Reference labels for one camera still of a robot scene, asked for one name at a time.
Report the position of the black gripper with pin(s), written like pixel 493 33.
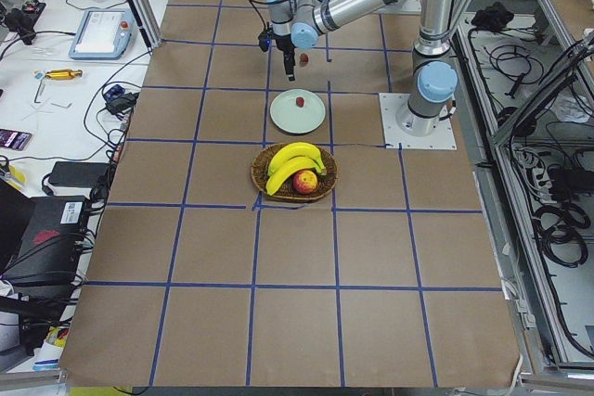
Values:
pixel 284 44

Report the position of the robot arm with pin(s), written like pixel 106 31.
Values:
pixel 298 24

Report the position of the light green plate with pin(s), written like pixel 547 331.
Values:
pixel 294 120

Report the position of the yellow banana bunch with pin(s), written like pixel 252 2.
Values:
pixel 291 159

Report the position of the woven wicker basket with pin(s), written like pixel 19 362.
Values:
pixel 287 193

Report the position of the red yellow apple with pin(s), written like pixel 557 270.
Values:
pixel 305 182

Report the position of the blue teach pendant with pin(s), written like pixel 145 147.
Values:
pixel 103 34

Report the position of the gold metal cylinder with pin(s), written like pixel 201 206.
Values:
pixel 63 74

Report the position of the black laptop computer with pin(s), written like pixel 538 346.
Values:
pixel 39 252

